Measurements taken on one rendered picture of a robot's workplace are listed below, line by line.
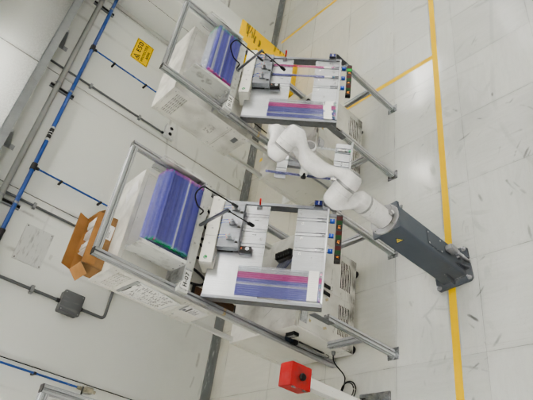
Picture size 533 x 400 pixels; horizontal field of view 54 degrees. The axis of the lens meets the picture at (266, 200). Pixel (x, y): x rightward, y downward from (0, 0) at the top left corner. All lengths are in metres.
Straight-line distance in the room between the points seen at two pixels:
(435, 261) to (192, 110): 2.03
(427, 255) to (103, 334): 2.56
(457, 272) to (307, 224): 0.96
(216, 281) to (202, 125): 1.40
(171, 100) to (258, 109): 0.65
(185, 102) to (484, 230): 2.23
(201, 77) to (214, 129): 0.45
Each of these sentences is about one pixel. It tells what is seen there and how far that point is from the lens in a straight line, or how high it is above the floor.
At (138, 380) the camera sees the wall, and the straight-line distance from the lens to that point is 4.55.
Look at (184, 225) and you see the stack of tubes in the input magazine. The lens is 3.16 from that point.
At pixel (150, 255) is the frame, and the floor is 1.57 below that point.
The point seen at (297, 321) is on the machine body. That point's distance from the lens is 3.38.
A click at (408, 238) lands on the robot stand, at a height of 0.56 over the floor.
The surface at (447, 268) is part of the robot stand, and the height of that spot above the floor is 0.15.
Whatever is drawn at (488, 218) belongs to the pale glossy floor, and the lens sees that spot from 3.62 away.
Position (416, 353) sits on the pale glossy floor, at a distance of 3.51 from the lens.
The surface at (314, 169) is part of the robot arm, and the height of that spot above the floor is 1.25.
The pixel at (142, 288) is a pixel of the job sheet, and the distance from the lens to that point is 3.23.
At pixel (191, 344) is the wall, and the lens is 4.87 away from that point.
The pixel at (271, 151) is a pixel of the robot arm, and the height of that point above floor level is 1.46.
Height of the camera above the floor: 2.73
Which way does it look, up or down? 30 degrees down
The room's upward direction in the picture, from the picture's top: 57 degrees counter-clockwise
